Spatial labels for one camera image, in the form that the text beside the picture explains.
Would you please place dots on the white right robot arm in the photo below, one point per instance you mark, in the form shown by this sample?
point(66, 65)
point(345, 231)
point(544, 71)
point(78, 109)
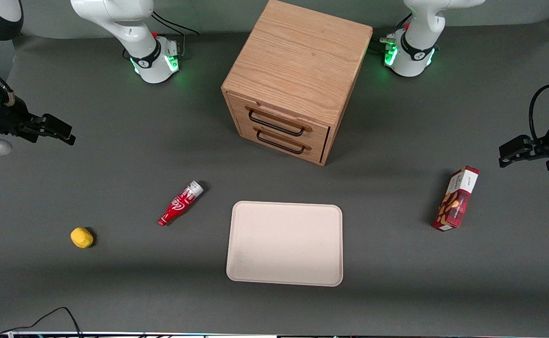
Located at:
point(114, 19)

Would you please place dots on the beige plastic tray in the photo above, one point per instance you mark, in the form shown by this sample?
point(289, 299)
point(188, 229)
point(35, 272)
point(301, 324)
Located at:
point(284, 244)

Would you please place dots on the red tartan cookie box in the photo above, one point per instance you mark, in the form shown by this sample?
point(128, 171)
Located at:
point(455, 202)

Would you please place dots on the red cola bottle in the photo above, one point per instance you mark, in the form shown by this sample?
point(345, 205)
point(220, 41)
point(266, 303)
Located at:
point(178, 206)

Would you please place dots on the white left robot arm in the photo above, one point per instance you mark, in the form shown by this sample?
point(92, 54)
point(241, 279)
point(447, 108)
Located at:
point(420, 28)

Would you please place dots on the wooden drawer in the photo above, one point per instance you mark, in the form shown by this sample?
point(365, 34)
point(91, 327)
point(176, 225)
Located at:
point(316, 153)
point(319, 134)

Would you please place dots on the yellow lemon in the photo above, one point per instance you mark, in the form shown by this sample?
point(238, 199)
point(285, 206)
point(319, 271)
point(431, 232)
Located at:
point(82, 238)

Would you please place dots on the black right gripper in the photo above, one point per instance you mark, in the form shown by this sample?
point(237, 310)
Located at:
point(10, 119)

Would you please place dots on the oak wooden drawer cabinet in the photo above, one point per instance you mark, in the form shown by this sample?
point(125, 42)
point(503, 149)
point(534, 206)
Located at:
point(297, 56)

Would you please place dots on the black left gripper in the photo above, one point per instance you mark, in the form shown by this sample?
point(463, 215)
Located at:
point(548, 142)

